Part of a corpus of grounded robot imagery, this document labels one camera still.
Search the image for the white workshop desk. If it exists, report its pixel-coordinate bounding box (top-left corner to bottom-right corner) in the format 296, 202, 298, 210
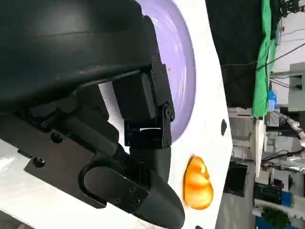
254, 116, 267, 177

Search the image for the black monitor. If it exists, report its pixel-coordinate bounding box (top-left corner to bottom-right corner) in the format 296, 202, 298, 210
224, 161, 249, 198

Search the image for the green cloth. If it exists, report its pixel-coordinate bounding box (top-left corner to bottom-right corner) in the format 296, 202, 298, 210
252, 0, 280, 118

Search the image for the lilac plate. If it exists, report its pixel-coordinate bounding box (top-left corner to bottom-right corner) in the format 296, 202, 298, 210
137, 0, 197, 145

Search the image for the green plant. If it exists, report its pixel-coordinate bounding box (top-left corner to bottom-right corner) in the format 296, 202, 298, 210
261, 207, 292, 228

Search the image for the black backdrop curtain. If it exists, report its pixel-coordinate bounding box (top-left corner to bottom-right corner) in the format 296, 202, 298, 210
205, 0, 264, 109

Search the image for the blue container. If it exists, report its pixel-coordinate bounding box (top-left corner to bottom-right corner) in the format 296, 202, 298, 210
267, 89, 277, 112

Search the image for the black equipment case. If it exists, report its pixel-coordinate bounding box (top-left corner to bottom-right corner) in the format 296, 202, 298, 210
253, 182, 283, 206

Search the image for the black cable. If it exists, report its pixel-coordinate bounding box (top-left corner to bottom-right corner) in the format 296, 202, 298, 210
221, 42, 305, 70

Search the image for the orange and white bread roll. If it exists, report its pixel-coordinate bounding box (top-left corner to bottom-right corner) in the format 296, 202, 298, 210
183, 155, 214, 211

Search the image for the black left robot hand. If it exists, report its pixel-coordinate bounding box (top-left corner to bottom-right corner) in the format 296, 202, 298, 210
0, 0, 186, 229

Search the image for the black table grommet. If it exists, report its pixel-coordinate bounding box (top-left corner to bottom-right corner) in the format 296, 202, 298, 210
220, 119, 228, 137

